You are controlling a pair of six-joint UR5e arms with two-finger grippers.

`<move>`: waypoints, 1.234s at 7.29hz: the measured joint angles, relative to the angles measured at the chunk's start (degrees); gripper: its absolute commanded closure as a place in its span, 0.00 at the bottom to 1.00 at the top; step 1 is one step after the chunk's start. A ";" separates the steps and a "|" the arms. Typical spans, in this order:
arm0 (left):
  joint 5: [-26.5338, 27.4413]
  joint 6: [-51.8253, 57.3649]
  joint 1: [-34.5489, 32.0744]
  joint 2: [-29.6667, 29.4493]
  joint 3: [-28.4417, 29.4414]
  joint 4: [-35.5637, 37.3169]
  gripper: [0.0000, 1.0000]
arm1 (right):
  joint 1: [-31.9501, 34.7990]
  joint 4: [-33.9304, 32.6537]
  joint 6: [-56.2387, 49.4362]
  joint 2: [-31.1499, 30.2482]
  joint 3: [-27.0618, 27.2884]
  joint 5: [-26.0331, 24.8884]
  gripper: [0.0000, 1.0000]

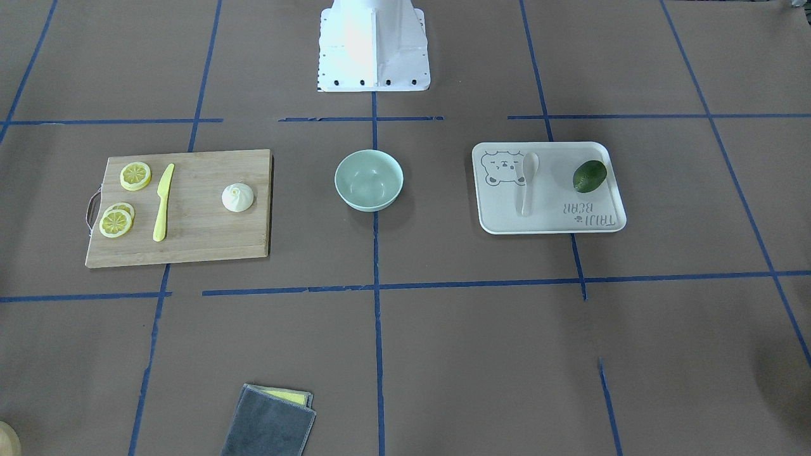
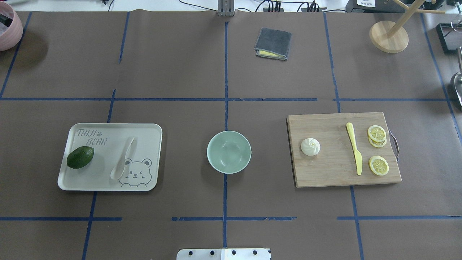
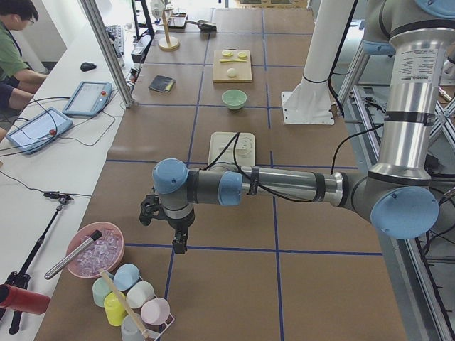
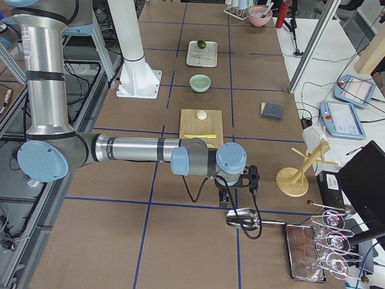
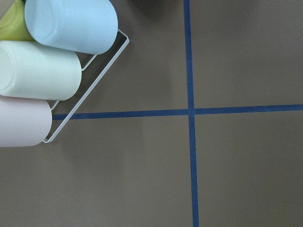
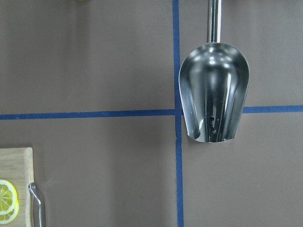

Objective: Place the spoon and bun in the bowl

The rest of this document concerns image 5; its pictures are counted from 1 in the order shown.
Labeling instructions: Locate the light blue cup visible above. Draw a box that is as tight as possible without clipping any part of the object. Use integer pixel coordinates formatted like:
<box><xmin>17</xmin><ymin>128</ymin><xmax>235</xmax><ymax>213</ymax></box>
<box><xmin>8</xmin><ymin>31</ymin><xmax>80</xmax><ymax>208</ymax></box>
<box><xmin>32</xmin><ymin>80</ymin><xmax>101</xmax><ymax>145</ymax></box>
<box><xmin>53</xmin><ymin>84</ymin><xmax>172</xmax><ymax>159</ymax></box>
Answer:
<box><xmin>25</xmin><ymin>0</ymin><xmax>118</xmax><ymax>55</ymax></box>

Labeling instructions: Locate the pale pink cup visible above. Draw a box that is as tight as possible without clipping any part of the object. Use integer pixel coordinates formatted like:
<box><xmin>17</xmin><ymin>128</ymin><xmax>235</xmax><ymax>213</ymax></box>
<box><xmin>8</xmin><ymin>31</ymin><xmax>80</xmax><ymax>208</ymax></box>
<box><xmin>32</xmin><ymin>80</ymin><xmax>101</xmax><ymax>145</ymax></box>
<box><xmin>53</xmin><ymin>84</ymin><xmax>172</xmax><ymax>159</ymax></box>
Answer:
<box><xmin>0</xmin><ymin>96</ymin><xmax>52</xmax><ymax>148</ymax></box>

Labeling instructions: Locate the mint green cup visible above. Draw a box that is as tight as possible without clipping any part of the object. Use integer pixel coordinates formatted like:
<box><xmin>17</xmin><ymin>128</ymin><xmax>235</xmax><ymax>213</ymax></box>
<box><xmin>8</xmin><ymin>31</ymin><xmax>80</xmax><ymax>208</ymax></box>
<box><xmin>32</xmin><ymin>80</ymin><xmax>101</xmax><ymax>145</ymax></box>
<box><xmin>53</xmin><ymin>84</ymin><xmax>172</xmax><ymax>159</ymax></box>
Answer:
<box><xmin>0</xmin><ymin>40</ymin><xmax>82</xmax><ymax>101</ymax></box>

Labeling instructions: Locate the yellow-green cup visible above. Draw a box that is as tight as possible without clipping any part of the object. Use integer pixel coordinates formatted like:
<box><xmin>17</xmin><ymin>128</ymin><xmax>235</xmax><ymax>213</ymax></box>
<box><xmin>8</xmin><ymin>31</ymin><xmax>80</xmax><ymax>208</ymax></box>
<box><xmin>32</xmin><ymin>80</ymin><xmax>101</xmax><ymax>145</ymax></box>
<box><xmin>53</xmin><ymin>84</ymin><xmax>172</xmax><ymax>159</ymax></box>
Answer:
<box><xmin>0</xmin><ymin>0</ymin><xmax>34</xmax><ymax>41</ymax></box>

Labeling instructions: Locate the white wire cup rack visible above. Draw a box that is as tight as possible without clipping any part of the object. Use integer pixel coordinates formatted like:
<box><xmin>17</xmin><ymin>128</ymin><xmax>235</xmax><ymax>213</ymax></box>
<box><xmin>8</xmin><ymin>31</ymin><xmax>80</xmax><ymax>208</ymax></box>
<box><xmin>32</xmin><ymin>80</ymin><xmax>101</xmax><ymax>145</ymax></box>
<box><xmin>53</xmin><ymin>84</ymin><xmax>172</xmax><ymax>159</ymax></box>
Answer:
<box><xmin>43</xmin><ymin>29</ymin><xmax>130</xmax><ymax>143</ymax></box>

